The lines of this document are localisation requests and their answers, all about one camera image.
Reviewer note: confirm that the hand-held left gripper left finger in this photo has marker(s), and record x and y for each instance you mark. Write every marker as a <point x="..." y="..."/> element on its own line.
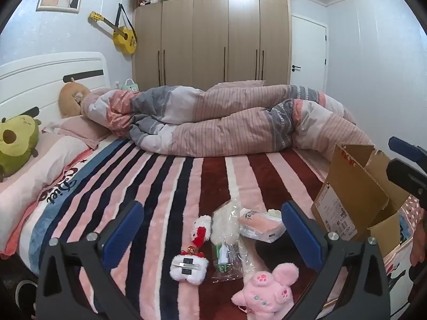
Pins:
<point x="123" y="235"/>

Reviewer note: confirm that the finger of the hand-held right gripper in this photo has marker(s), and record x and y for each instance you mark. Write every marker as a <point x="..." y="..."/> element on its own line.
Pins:
<point x="402" y="173"/>
<point x="402" y="146"/>

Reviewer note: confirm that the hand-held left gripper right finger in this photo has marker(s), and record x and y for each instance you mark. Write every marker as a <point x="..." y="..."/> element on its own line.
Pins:
<point x="300" y="235"/>

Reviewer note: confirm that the brown cardboard box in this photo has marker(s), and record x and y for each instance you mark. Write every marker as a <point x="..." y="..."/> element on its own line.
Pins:
<point x="337" y="206"/>

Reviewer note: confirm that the clear bag with green toy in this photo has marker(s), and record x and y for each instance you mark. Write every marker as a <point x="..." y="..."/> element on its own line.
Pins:
<point x="230" y="263"/>

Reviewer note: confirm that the polka dot bed sheet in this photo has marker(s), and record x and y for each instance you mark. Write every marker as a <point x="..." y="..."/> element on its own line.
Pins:
<point x="413" y="206"/>

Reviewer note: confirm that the pink tissue pack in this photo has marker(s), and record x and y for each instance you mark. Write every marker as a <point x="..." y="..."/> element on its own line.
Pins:
<point x="260" y="228"/>

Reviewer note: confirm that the striped fleece blanket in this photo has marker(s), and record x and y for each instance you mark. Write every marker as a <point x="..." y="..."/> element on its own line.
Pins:
<point x="166" y="190"/>

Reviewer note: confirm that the pink plush toy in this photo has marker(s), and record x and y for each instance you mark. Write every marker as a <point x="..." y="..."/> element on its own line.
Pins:
<point x="267" y="290"/>

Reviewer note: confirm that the small white plush black patch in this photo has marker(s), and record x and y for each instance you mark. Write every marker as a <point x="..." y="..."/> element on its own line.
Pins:
<point x="186" y="268"/>

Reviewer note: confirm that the red patterned clothing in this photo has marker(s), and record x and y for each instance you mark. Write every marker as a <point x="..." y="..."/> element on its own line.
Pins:
<point x="419" y="243"/>

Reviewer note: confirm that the clear bag with white plush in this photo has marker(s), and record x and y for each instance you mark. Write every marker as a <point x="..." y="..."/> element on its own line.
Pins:
<point x="224" y="223"/>

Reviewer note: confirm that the white plush with red bow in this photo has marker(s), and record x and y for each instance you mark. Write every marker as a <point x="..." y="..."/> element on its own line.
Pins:
<point x="201" y="228"/>

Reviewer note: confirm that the long printed pillow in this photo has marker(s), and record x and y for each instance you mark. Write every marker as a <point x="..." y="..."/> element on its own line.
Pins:
<point x="43" y="173"/>

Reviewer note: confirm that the dark shoe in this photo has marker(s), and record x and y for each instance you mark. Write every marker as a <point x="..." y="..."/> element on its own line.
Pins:
<point x="26" y="293"/>

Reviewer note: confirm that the pink pillow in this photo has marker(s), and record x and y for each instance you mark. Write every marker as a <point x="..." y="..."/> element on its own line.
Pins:
<point x="76" y="130"/>

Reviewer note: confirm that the pink grey striped duvet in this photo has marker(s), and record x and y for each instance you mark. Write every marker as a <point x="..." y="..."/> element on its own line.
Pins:
<point x="233" y="120"/>

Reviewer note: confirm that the white door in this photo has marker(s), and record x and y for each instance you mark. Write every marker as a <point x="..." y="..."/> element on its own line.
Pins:
<point x="308" y="50"/>

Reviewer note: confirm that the green avocado plush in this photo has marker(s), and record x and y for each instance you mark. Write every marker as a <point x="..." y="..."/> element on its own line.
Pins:
<point x="20" y="143"/>

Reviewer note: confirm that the brown plush toy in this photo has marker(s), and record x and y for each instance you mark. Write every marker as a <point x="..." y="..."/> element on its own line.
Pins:
<point x="71" y="98"/>

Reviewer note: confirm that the light green bag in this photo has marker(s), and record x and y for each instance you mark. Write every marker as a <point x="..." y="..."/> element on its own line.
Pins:
<point x="129" y="85"/>

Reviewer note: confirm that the white bed headboard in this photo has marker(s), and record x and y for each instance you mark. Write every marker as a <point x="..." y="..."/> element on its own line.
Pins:
<point x="43" y="73"/>

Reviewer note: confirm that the yellow ukulele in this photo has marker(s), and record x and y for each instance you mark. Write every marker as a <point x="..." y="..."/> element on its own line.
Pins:
<point x="125" y="38"/>

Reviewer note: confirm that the wooden wardrobe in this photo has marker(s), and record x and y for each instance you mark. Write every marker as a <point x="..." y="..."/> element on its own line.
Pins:
<point x="213" y="33"/>

